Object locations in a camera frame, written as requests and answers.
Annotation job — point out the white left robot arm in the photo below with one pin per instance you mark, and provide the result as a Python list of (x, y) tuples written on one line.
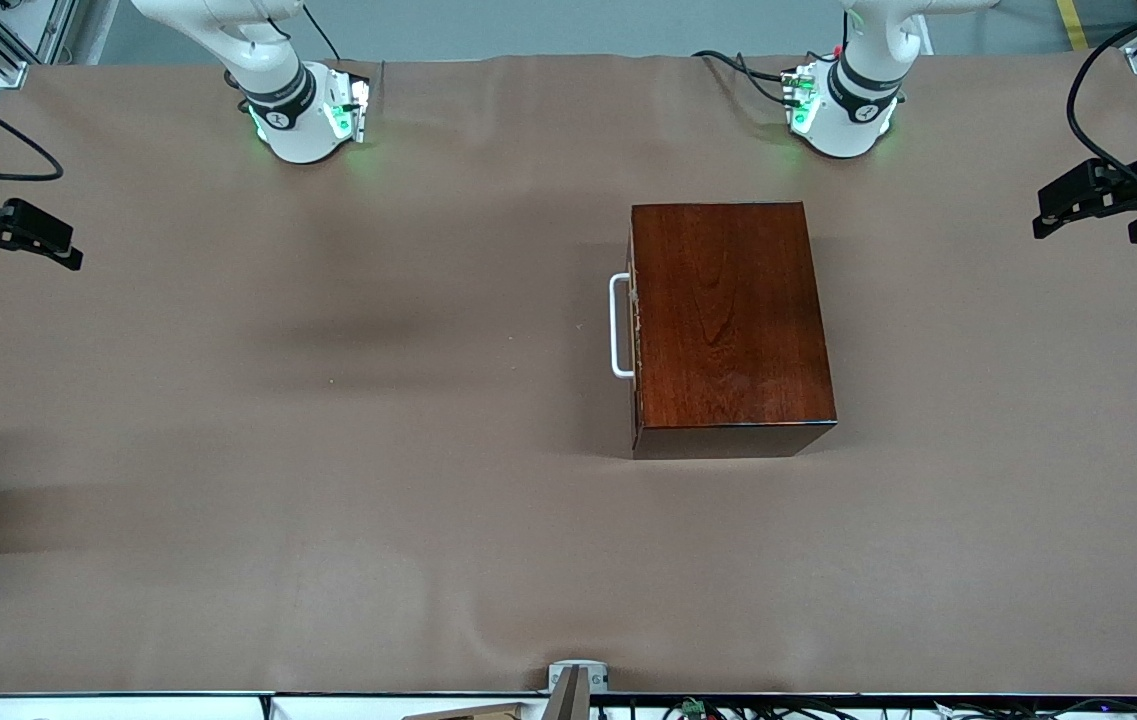
[(848, 120)]

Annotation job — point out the brown cardboard piece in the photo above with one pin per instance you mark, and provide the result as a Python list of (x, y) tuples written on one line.
[(473, 712)]

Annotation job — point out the dark red wooden cabinet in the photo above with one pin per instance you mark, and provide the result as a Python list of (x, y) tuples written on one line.
[(728, 320)]

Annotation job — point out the yellow floor tape strip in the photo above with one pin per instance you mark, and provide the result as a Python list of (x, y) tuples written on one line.
[(1071, 25)]

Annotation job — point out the white table edge rail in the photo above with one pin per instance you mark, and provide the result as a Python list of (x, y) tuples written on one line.
[(128, 708)]

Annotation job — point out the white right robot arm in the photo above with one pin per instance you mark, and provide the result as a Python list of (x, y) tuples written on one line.
[(288, 120)]

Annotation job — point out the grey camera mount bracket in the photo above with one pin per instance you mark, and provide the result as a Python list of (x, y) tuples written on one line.
[(578, 678)]

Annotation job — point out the table cover cloth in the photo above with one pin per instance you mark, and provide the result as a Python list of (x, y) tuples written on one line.
[(228, 500)]

